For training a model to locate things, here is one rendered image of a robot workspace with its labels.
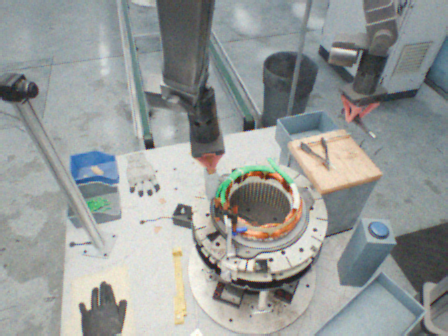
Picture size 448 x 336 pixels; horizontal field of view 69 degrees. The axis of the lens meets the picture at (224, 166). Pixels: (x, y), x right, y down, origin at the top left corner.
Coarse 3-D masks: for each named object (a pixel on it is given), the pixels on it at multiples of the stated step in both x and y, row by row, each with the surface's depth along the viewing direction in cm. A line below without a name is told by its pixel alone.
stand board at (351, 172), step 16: (288, 144) 99; (320, 144) 97; (336, 144) 97; (352, 144) 97; (304, 160) 93; (336, 160) 93; (352, 160) 93; (368, 160) 93; (320, 176) 89; (336, 176) 89; (352, 176) 89; (368, 176) 89; (320, 192) 86
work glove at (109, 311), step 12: (96, 288) 95; (108, 288) 95; (96, 300) 92; (108, 300) 92; (120, 300) 93; (84, 312) 90; (96, 312) 90; (108, 312) 90; (120, 312) 90; (84, 324) 88; (96, 324) 88; (108, 324) 88; (120, 324) 88
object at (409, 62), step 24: (336, 0) 301; (360, 0) 270; (408, 0) 224; (432, 0) 227; (336, 24) 308; (360, 24) 275; (408, 24) 236; (432, 24) 242; (408, 48) 251; (432, 48) 259; (384, 72) 263; (408, 72) 268; (384, 96) 285; (408, 96) 294
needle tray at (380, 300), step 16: (384, 272) 70; (368, 288) 72; (384, 288) 72; (400, 288) 67; (352, 304) 69; (368, 304) 69; (384, 304) 69; (400, 304) 69; (416, 304) 66; (336, 320) 67; (352, 320) 67; (368, 320) 67; (384, 320) 67; (400, 320) 67; (416, 320) 63
